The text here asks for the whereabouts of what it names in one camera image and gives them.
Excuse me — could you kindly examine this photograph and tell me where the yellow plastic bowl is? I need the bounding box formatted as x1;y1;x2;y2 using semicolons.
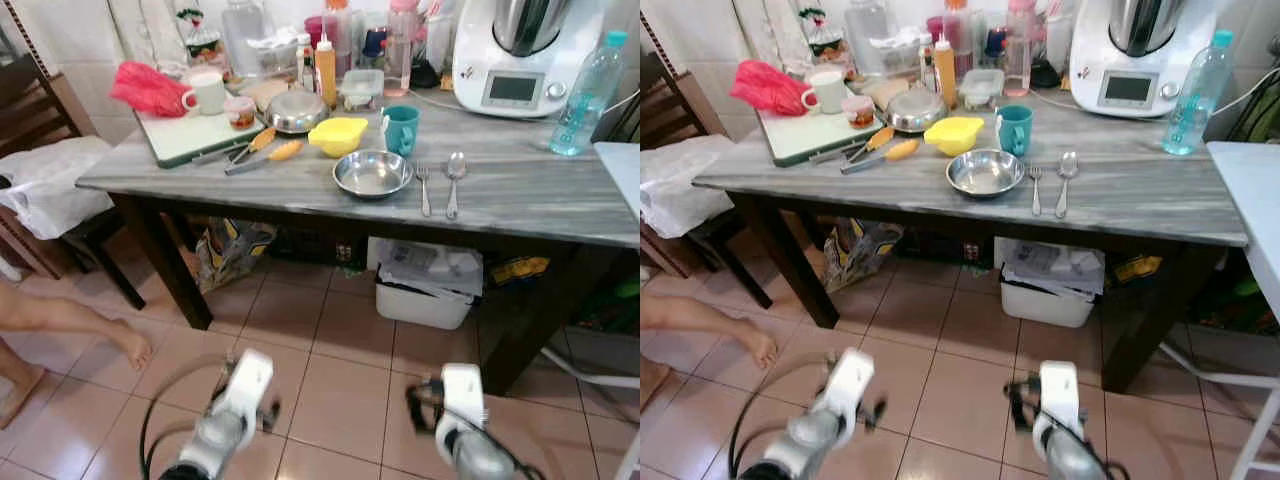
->
922;116;986;158
307;116;370;159

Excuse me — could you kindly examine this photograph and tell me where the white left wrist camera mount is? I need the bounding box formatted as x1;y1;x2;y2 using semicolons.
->
815;347;876;421
215;348;276;421

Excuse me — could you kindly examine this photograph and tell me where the dark wooden chair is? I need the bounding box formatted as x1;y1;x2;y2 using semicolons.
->
0;55;146;311
640;50;771;311

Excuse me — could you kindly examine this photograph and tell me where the steel pot lid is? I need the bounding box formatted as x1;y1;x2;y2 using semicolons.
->
884;88;949;135
264;88;331;135

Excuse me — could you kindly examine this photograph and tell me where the white cutting board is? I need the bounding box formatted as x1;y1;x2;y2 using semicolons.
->
755;95;886;168
135;95;269;169

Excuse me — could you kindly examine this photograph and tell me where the white mug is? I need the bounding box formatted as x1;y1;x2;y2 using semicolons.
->
181;71;229;116
801;70;848;115

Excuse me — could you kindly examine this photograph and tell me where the stainless steel bowl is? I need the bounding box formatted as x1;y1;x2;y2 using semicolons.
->
332;150;415;201
945;149;1027;199

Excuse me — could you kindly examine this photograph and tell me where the white plastic bag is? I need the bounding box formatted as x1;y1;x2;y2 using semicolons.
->
640;135;736;241
0;135;116;241

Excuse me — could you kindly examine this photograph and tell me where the dark wooden grey-topped table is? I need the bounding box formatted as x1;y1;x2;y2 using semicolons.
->
75;85;641;396
692;85;1251;396

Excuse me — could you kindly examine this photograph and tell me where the clear plastic food container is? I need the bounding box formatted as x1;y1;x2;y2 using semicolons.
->
958;68;1006;109
338;68;386;110

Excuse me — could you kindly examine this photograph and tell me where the white folding table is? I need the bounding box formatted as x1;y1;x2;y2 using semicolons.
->
1160;140;1280;480
540;140;641;480

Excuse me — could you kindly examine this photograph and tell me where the teal plastic cup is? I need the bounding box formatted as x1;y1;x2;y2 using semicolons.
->
995;104;1034;158
381;104;421;159

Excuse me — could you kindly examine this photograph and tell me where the person's bare leg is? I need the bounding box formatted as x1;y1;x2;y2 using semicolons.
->
640;293;779;371
0;340;46;429
0;280;154;373

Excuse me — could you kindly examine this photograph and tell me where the large clear jar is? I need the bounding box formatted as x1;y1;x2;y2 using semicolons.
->
843;0;889;79
221;0;269;79

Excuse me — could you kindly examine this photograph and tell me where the clear plastic water bottle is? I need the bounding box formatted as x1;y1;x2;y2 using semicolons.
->
1162;30;1235;157
549;30;630;157

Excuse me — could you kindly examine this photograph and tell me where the pink capped clear bottle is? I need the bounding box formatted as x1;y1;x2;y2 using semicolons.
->
1005;0;1039;98
384;0;421;98

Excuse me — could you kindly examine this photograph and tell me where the red plastic bag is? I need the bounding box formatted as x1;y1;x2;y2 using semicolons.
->
108;60;193;119
729;59;813;117

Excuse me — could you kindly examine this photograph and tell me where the orange capped bottle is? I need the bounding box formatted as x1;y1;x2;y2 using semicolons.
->
322;0;354;79
942;0;973;61

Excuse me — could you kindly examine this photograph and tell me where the green printed packet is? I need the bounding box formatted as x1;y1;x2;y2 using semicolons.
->
805;8;846;61
178;8;229;71

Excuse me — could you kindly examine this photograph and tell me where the white plastic bin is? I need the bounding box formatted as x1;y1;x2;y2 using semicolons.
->
1000;237;1106;329
374;237;485;331

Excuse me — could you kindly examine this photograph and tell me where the steel spoon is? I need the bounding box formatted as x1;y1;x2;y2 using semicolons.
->
1057;151;1079;220
445;151;468;221

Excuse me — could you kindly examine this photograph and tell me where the white kitchen cooking machine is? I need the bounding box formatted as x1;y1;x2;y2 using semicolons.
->
1068;0;1216;119
452;0;608;119

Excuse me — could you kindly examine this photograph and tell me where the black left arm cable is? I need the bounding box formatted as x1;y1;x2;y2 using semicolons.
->
138;355;236;476
728;355;831;476

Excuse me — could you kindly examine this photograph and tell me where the orange handled peeler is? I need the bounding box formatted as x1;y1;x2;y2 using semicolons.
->
808;127;894;166
190;127;278;167

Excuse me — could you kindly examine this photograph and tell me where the yellow sauce bottle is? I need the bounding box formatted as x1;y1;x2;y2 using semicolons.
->
933;35;958;109
314;33;339;109

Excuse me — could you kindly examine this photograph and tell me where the patterned shopping bag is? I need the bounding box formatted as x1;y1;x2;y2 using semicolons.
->
820;215;896;294
195;215;279;294

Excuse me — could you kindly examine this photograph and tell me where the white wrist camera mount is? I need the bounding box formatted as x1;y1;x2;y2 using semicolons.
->
215;348;276;421
438;363;488;433
815;347;876;421
1035;360;1084;431

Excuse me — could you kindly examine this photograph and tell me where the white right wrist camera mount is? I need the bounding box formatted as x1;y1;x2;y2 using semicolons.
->
1035;360;1084;431
438;363;488;433

